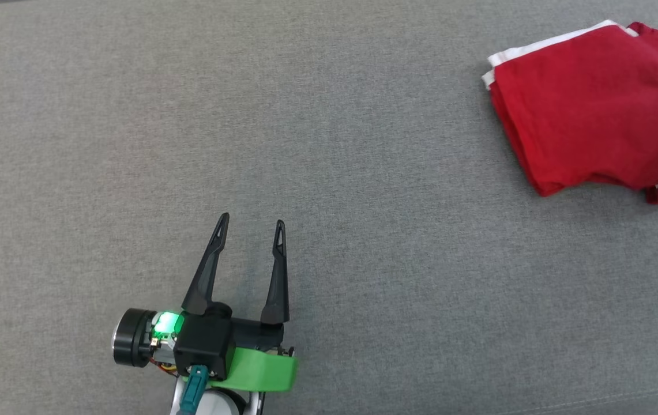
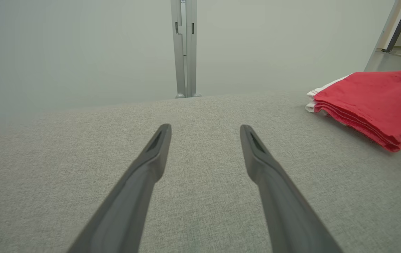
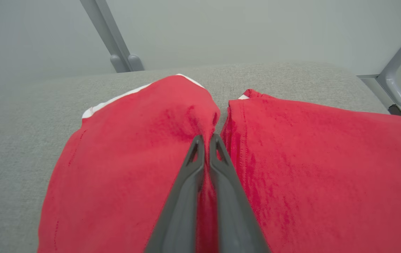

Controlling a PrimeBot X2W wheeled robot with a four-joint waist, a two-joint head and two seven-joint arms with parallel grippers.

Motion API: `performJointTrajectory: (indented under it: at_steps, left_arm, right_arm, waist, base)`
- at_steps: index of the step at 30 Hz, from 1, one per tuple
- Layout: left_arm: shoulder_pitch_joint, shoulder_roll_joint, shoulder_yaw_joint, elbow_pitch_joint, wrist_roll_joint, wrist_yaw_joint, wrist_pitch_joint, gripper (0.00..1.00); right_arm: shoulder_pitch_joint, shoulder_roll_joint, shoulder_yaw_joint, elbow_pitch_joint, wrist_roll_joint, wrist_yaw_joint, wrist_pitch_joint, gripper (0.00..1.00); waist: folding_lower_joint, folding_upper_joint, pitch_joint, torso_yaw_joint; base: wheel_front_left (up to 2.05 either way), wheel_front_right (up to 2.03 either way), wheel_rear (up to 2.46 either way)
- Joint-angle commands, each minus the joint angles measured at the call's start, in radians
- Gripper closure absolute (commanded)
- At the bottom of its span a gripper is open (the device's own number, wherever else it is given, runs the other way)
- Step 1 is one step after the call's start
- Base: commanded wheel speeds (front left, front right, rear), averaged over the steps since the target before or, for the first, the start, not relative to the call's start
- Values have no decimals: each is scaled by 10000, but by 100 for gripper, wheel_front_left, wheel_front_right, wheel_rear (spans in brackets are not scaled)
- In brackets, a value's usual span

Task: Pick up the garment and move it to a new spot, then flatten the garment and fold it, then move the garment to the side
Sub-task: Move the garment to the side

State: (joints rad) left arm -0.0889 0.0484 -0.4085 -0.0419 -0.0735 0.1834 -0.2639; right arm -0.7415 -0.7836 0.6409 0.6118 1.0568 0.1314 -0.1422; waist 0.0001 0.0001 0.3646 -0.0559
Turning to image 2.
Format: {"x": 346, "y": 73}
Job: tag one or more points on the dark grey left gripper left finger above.
{"x": 133, "y": 203}

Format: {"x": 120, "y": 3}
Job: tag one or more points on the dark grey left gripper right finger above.
{"x": 284, "y": 203}

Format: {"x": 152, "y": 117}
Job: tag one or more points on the red and white basketball jersey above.
{"x": 369, "y": 95}

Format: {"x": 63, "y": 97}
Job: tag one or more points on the dark door frame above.
{"x": 399, "y": 26}

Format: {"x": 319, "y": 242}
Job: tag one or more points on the grey partition post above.
{"x": 185, "y": 63}

